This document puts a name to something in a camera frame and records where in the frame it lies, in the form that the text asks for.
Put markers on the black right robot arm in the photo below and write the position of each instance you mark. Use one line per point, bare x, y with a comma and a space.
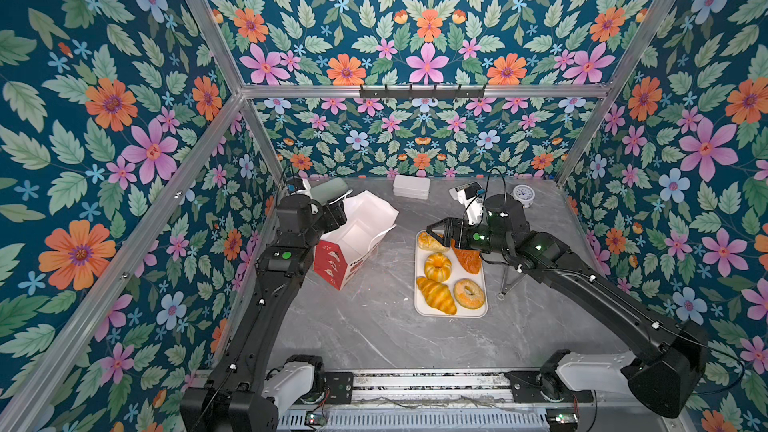
664, 359

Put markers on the yellow striped fake croissant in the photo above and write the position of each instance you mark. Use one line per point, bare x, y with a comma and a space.
437, 295

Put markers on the orange fake croissant bread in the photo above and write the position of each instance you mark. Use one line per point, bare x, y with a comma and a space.
469, 260

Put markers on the fake ring donut bread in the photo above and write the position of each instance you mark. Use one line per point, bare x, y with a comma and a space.
469, 294

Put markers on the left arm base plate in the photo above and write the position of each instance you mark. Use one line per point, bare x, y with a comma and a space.
334, 388

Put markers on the white remote control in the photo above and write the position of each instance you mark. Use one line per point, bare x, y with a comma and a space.
466, 192

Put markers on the mint green case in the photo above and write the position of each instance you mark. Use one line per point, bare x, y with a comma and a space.
329, 191

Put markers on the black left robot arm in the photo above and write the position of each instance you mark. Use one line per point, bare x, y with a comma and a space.
239, 395

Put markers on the white slotted cable duct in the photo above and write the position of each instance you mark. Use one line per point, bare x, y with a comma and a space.
417, 420

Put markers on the red white paper bag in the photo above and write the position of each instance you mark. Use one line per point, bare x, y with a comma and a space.
340, 254

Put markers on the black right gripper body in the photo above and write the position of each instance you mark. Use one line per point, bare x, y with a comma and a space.
478, 237

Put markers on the white rectangular tray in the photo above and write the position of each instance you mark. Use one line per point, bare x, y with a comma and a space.
449, 282

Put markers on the white plastic box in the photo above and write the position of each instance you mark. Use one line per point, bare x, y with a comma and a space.
411, 187

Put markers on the white round clock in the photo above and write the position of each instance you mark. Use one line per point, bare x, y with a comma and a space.
524, 194

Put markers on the yellow green fake bread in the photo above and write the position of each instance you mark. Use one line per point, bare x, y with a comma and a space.
438, 267

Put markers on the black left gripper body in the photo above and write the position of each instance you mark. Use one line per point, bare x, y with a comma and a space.
325, 218

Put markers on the black hook rail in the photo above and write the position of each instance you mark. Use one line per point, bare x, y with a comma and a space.
409, 92

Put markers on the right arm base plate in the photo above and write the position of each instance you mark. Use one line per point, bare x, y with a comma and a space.
530, 386

